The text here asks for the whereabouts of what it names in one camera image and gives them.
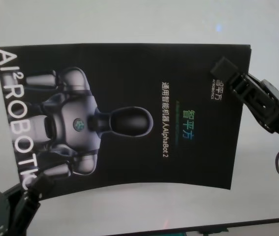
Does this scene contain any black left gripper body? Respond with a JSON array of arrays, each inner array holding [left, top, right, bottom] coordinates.
[[0, 184, 41, 236]]

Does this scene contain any black robot print poster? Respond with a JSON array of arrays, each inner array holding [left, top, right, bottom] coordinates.
[[0, 43, 253, 198]]

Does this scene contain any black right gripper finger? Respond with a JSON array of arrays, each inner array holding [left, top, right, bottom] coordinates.
[[235, 82, 255, 105], [209, 56, 249, 93]]

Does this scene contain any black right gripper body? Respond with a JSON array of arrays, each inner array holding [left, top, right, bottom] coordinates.
[[248, 73, 279, 144]]

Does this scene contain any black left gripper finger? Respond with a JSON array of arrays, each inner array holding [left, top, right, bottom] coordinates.
[[28, 172, 56, 201]]

